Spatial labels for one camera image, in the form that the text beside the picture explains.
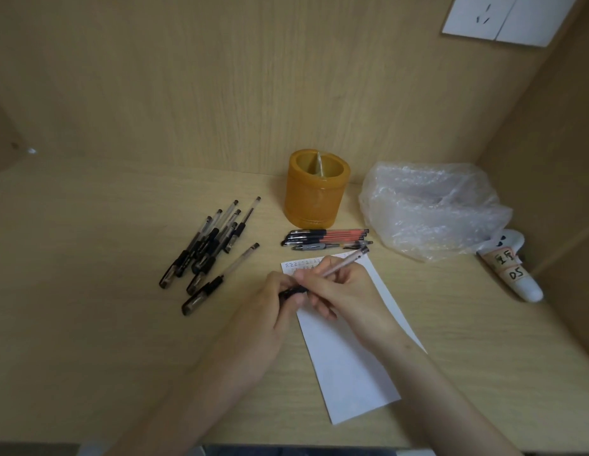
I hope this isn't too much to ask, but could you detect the person's right hand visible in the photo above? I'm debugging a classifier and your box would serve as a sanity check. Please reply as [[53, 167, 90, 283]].
[[294, 255, 405, 352]]

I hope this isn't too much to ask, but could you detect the person's left hand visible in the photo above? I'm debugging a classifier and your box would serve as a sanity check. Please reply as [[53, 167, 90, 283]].
[[226, 271, 308, 377]]

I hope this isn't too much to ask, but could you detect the red gel pen black cap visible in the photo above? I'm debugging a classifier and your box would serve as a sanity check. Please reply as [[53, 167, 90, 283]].
[[290, 228, 370, 235], [281, 236, 366, 247], [278, 246, 370, 301], [284, 232, 370, 242]]

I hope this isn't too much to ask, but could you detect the person's right forearm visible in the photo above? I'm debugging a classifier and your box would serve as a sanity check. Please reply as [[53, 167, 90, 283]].
[[370, 336, 524, 456]]

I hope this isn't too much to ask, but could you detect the person's left forearm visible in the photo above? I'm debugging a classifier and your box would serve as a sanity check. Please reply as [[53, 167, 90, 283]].
[[104, 349, 272, 456]]

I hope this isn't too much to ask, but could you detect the orange translucent pen holder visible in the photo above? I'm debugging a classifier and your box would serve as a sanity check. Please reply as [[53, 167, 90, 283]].
[[283, 148, 351, 229]]

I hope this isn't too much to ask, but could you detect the pile of black gel pens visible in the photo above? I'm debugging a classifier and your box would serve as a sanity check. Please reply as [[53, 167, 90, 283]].
[[159, 196, 261, 316]]

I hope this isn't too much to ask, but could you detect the white paper sheet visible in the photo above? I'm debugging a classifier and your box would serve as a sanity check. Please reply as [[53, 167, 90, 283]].
[[281, 251, 427, 425]]

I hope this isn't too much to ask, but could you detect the clear crumpled plastic bag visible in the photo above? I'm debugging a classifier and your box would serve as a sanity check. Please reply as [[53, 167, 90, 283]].
[[359, 161, 513, 263]]

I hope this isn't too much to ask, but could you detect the white tube with paper labels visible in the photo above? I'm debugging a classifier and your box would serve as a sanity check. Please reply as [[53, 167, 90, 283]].
[[476, 229, 544, 303]]

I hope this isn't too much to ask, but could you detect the white wall socket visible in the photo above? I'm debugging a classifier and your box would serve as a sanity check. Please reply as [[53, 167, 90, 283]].
[[442, 0, 518, 42]]

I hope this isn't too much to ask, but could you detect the white wall switch plate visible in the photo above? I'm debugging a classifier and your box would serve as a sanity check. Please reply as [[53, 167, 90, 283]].
[[496, 0, 580, 48]]

